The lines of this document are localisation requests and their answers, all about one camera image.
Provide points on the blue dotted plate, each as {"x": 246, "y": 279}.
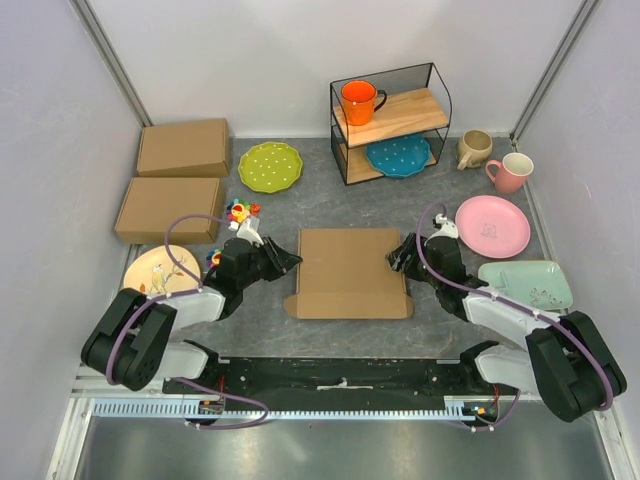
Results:
{"x": 399, "y": 157}

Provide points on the rainbow flower toy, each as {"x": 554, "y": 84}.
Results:
{"x": 239, "y": 210}
{"x": 213, "y": 258}

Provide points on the beige bird plate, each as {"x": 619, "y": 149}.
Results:
{"x": 154, "y": 272}

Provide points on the pink mug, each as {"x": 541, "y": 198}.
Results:
{"x": 511, "y": 173}

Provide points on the mint rectangular plate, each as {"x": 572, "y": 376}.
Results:
{"x": 538, "y": 283}

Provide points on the pink round plate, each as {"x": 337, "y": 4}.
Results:
{"x": 492, "y": 227}

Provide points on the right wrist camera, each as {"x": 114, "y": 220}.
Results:
{"x": 444, "y": 227}

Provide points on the closed cardboard box rear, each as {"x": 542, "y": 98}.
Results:
{"x": 193, "y": 149}

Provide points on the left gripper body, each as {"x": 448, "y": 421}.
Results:
{"x": 269, "y": 263}

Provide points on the closed cardboard box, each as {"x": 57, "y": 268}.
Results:
{"x": 193, "y": 149}
{"x": 151, "y": 205}

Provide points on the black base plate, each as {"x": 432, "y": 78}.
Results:
{"x": 345, "y": 382}

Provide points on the grey cable duct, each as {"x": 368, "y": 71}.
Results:
{"x": 194, "y": 409}

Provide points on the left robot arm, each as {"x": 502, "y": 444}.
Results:
{"x": 130, "y": 344}

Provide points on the orange mug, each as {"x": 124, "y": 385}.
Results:
{"x": 360, "y": 100}

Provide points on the black wire wooden shelf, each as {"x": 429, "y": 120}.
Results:
{"x": 410, "y": 100}

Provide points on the green dotted plate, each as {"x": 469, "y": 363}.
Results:
{"x": 270, "y": 167}

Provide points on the closed cardboard box front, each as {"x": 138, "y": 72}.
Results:
{"x": 151, "y": 205}

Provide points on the large cardboard box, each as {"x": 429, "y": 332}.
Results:
{"x": 344, "y": 275}

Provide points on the beige ceramic mug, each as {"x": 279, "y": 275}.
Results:
{"x": 473, "y": 149}

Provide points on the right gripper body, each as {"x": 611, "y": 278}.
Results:
{"x": 415, "y": 265}

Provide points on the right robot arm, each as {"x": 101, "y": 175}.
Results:
{"x": 563, "y": 359}

